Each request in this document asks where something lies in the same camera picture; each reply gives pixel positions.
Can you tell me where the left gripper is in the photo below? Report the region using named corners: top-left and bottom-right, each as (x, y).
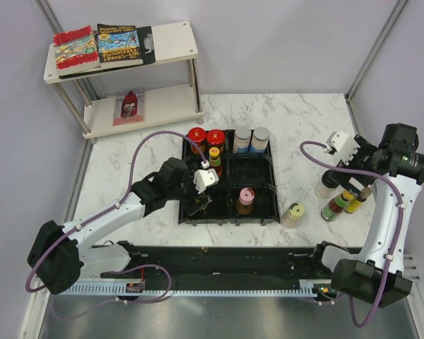
top-left (167, 163), bottom-right (212, 215)

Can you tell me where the yellow cap sauce bottle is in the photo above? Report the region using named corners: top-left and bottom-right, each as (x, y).
top-left (208, 147), bottom-right (223, 178)

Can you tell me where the pink lid spice jar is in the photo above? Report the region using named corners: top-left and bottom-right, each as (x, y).
top-left (236, 188), bottom-right (255, 215)

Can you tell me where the black compartment organizer tray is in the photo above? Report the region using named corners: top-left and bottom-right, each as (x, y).
top-left (178, 129), bottom-right (281, 226)

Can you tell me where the green label sauce bottle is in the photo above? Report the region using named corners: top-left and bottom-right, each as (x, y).
top-left (321, 191), bottom-right (354, 222)

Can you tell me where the red lid sauce jar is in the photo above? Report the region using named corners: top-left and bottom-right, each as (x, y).
top-left (187, 127), bottom-right (207, 153)

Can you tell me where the clear jar grey lid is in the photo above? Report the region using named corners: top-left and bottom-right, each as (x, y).
top-left (232, 126), bottom-right (252, 154)

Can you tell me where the blue label clear jar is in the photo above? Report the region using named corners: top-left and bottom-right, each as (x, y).
top-left (249, 127), bottom-right (270, 153)

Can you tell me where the white two-tier shelf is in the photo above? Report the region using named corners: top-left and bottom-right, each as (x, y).
top-left (43, 21), bottom-right (204, 140)

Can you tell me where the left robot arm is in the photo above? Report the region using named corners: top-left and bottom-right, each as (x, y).
top-left (27, 157), bottom-right (219, 295)

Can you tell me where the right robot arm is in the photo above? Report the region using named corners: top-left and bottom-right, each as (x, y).
top-left (309, 123), bottom-right (424, 308)

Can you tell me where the brown cap small bottle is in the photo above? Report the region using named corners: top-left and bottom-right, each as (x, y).
top-left (345, 187), bottom-right (372, 214)

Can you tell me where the black lid jar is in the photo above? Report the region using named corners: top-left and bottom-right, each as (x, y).
top-left (314, 170), bottom-right (338, 199)

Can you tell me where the yellow lid spice jar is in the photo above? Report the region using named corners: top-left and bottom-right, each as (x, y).
top-left (281, 203), bottom-right (305, 229)

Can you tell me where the pink book on lower shelf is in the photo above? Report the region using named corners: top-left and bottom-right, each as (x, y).
top-left (112, 88), bottom-right (146, 126)

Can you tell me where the black cover treehouse book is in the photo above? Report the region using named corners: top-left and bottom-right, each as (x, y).
top-left (97, 23), bottom-right (143, 69)

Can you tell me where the red cover book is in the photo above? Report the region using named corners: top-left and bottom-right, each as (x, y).
top-left (53, 25), bottom-right (100, 76)

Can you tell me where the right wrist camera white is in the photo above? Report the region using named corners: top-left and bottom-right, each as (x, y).
top-left (326, 132), bottom-right (360, 165)

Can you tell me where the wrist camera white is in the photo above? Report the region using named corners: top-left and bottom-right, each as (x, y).
top-left (193, 169), bottom-right (219, 194)
top-left (326, 132), bottom-right (360, 165)

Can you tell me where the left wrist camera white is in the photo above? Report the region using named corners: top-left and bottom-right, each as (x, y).
top-left (193, 169), bottom-right (219, 194)

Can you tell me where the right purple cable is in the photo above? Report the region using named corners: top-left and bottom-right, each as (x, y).
top-left (299, 141), bottom-right (406, 328)

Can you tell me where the purple cable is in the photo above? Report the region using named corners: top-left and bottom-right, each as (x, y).
top-left (299, 141), bottom-right (406, 328)
top-left (25, 130), bottom-right (211, 321)

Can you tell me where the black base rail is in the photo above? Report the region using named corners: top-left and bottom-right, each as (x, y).
top-left (100, 242), bottom-right (331, 291)

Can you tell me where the white cable duct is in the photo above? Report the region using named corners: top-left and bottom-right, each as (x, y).
top-left (61, 280), bottom-right (331, 298)

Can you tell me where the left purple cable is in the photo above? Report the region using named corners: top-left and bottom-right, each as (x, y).
top-left (25, 130), bottom-right (211, 321)

